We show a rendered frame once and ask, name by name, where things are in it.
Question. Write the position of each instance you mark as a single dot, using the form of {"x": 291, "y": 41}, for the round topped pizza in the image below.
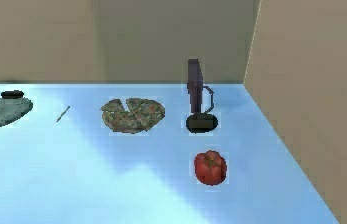
{"x": 132, "y": 116}

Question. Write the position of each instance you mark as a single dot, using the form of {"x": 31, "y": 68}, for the dark paper towel holder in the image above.
{"x": 194, "y": 90}

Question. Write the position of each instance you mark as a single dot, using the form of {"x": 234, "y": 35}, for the red tomato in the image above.
{"x": 210, "y": 168}

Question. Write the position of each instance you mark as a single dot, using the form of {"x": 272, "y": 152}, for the thin brown pencil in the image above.
{"x": 62, "y": 114}

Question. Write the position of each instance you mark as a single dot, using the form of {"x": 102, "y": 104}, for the grey green round pan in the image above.
{"x": 1, "y": 111}

